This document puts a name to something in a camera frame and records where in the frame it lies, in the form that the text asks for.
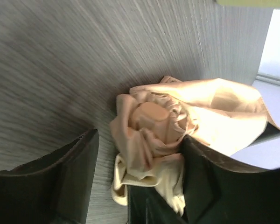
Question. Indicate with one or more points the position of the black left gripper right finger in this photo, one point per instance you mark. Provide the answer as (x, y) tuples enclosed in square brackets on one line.
[(221, 190)]

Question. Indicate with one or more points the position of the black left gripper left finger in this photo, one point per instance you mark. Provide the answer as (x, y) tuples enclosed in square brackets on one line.
[(53, 189)]

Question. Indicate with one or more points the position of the cream folding umbrella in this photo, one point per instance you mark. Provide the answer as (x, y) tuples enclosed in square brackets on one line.
[(152, 121)]

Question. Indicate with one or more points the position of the clear plastic bottle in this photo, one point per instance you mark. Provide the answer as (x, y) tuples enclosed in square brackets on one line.
[(250, 3)]

